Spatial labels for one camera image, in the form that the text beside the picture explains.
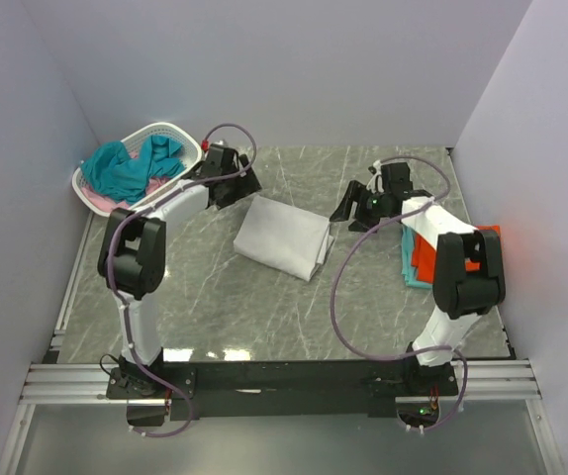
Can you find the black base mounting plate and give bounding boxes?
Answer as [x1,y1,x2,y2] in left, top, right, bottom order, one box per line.
[106,358,458,426]

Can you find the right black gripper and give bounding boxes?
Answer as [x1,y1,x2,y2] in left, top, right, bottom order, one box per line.
[329,180,390,235]

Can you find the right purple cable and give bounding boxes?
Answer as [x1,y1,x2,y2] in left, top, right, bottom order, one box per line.
[329,155,469,432]

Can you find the pink t shirt in basket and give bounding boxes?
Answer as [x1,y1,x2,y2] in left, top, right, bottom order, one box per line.
[81,152,172,212]

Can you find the white plastic laundry basket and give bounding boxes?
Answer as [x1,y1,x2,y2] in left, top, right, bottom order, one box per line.
[71,122,203,217]

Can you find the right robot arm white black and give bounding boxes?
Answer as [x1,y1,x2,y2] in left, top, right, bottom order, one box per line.
[330,155,506,395]

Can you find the purple cable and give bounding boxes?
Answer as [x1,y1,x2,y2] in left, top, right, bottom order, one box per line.
[104,123,257,439]
[329,155,469,432]

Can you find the teal t shirt in basket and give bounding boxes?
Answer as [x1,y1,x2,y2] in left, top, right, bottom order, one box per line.
[81,135,185,205]

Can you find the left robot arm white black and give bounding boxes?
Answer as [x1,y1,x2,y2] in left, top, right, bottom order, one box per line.
[97,143,261,398]

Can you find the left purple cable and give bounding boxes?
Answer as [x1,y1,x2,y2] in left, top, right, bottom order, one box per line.
[104,123,257,439]

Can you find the white t shirt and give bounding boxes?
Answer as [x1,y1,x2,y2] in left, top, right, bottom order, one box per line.
[234,196,334,282]

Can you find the folded orange t shirt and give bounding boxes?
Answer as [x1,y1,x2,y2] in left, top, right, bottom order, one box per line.
[410,225,503,284]

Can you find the folded light teal t shirt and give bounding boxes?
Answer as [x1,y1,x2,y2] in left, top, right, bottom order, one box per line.
[401,226,432,290]

